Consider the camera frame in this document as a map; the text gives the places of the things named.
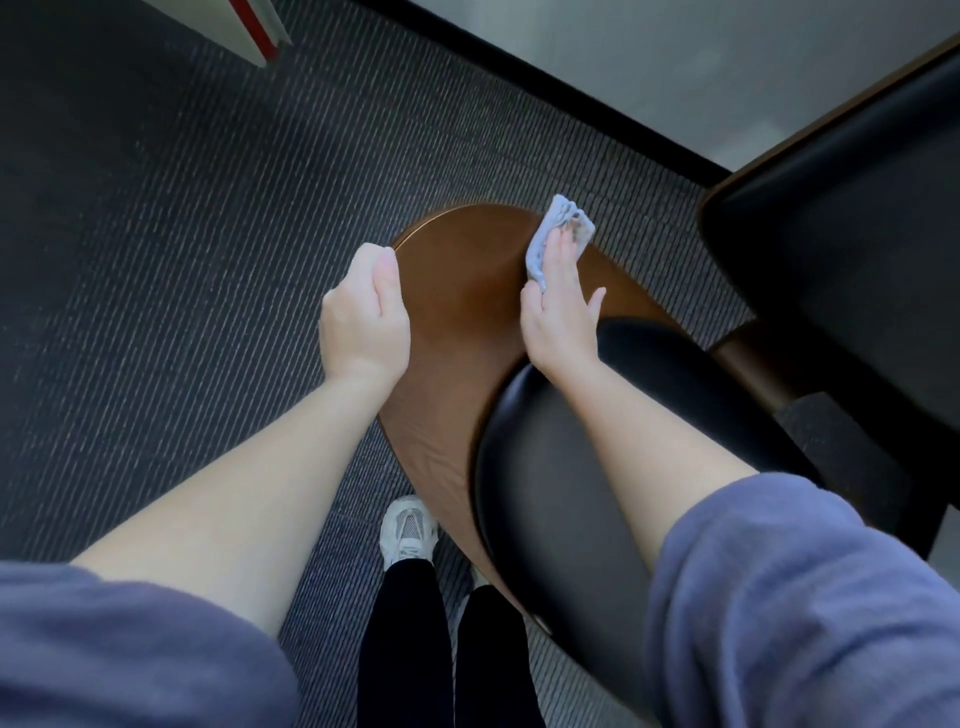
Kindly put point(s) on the person's left hand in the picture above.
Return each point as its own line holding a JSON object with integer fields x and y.
{"x": 367, "y": 330}

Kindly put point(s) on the person's right hand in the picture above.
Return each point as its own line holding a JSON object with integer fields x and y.
{"x": 559, "y": 322}

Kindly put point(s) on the light blue cleaning cloth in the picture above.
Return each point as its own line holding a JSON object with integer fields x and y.
{"x": 551, "y": 217}

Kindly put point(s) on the wooden chair with black cushion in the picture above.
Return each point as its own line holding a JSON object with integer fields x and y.
{"x": 562, "y": 487}

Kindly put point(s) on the person's left forearm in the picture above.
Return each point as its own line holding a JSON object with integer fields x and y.
{"x": 247, "y": 510}

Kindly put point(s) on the person's right forearm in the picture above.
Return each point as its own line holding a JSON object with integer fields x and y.
{"x": 645, "y": 450}

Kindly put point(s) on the white left sneaker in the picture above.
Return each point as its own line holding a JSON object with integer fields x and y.
{"x": 409, "y": 529}

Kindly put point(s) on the white sneaker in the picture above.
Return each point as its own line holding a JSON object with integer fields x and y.
{"x": 409, "y": 529}
{"x": 478, "y": 577}

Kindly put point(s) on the white right sneaker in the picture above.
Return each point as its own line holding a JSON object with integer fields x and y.
{"x": 478, "y": 577}

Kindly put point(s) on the black trousers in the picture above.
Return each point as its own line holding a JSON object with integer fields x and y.
{"x": 405, "y": 645}

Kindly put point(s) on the white panel with red stripe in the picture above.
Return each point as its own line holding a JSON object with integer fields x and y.
{"x": 225, "y": 19}

